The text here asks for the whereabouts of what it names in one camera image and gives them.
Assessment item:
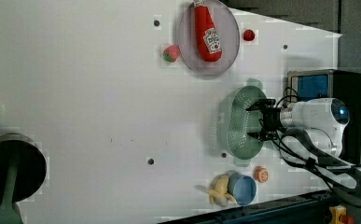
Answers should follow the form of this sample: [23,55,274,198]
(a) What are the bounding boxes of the yellow emergency stop button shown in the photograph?
[329,205,354,224]

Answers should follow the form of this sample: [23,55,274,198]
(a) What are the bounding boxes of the black cable bundle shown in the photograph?
[271,87,361,209]

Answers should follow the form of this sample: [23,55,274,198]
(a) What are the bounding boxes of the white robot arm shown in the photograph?
[246,98,350,157]

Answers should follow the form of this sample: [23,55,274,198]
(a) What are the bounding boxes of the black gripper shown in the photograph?
[246,99,284,142]

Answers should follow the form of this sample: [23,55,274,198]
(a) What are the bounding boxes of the green plastic strainer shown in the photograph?
[217,85,266,167]

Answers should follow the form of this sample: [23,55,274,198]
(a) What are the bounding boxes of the black pot with green handle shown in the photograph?
[0,133,48,224]

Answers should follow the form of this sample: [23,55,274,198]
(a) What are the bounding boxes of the orange plush fruit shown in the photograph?
[254,166,269,183]

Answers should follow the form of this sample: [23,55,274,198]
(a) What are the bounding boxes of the red plush tomato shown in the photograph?
[243,29,256,41]

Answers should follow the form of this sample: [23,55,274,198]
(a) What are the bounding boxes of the yellow plush banana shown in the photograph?
[198,175,238,207]

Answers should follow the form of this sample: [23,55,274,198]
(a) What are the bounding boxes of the blue plastic cup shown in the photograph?
[228,173,257,206]

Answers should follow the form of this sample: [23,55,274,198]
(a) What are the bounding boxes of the pink plush strawberry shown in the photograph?
[162,45,180,63]

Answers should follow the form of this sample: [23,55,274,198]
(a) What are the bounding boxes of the grey round plate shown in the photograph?
[177,0,241,76]

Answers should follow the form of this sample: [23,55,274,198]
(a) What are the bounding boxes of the red plush ketchup bottle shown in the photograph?
[193,0,222,63]

